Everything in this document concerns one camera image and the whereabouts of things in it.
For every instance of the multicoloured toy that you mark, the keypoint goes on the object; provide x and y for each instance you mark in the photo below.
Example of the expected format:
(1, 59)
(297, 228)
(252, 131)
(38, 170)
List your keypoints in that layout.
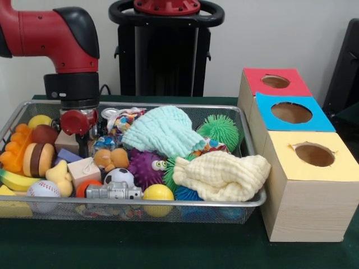
(212, 147)

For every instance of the pale yellow cloth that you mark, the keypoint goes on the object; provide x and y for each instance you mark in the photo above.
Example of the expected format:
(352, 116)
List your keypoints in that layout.
(224, 176)

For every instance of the small yellow ball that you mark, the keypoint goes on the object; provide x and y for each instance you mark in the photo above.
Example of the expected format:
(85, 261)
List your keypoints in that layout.
(39, 120)

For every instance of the orange spiky toy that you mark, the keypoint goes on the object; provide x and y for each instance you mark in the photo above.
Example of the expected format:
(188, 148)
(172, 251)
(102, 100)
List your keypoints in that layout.
(12, 151)

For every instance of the yellow block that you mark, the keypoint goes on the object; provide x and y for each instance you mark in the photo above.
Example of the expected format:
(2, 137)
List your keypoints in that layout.
(11, 208)

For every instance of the black chair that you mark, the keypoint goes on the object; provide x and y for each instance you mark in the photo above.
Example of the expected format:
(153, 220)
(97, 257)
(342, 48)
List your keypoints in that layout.
(345, 73)

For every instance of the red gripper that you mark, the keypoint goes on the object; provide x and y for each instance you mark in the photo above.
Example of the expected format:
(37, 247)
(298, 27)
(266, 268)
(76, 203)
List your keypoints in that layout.
(77, 121)

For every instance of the yellow duck toy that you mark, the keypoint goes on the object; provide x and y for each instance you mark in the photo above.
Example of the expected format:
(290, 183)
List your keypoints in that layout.
(59, 176)

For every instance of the small wooden block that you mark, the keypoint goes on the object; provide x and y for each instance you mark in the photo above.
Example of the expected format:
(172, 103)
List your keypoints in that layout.
(84, 171)

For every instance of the small red ball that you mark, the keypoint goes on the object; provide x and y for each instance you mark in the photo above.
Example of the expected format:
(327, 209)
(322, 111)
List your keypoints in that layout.
(84, 189)

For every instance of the green fuzzy toy with eyes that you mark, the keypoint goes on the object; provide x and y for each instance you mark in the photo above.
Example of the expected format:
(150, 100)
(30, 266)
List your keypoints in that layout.
(220, 131)

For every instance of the mint green cloth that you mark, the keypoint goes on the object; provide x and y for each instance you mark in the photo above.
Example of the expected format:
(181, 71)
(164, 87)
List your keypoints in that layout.
(165, 131)

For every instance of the clear bottle with blue label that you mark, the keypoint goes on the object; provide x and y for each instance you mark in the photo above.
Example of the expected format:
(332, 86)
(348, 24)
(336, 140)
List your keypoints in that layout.
(104, 143)

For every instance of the red soda can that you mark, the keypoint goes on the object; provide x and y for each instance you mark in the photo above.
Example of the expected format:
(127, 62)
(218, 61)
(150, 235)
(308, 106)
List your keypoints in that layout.
(108, 114)

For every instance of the toy hamburger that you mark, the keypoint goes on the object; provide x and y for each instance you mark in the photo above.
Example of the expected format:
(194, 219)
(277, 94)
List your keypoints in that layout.
(38, 159)

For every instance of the clear mesh bin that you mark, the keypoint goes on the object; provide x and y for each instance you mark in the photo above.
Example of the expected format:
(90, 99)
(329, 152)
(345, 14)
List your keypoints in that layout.
(247, 129)

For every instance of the small soccer ball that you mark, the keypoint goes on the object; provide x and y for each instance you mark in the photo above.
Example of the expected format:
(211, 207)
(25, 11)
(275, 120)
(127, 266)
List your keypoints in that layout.
(119, 176)

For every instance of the brown toy football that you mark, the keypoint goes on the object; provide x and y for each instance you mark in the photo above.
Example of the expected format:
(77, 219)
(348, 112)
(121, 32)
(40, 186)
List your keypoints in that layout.
(45, 135)

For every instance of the orange plush toy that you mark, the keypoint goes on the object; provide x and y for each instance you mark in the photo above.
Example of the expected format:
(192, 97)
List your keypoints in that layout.
(112, 158)

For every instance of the white multicoloured printed packet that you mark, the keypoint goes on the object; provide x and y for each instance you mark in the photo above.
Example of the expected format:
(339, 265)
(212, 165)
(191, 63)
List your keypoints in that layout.
(128, 119)

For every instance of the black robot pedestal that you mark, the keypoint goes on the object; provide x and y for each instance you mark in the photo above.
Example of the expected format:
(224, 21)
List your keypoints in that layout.
(162, 61)

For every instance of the blue spiky ball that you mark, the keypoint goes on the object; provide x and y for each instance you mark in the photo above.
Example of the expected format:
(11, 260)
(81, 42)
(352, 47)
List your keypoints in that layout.
(188, 193)

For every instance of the yellow toy banana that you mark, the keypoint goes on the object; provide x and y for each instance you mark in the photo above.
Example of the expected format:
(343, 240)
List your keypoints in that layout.
(14, 180)

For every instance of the purple block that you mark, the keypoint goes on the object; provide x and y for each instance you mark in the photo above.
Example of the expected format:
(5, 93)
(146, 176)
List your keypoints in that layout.
(67, 156)

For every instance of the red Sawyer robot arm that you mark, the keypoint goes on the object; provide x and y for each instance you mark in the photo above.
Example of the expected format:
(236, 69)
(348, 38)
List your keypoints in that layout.
(50, 39)

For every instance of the white baseball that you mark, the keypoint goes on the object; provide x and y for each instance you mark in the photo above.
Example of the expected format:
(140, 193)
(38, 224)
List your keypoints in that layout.
(43, 189)

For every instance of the purple fuzzy toy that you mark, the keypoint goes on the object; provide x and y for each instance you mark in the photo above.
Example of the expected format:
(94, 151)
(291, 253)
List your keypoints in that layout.
(146, 168)

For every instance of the wooden box with three holes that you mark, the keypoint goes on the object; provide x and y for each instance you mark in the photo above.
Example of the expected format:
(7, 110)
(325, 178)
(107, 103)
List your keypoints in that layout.
(308, 207)

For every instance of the silver robot toy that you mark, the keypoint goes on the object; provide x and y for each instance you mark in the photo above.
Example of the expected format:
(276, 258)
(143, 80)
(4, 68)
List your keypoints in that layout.
(114, 191)

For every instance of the small green spiky toy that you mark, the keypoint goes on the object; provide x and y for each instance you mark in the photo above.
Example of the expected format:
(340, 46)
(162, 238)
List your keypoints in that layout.
(168, 174)

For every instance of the tan wooden cube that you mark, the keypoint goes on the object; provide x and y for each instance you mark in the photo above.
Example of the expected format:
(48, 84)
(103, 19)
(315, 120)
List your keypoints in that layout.
(66, 143)

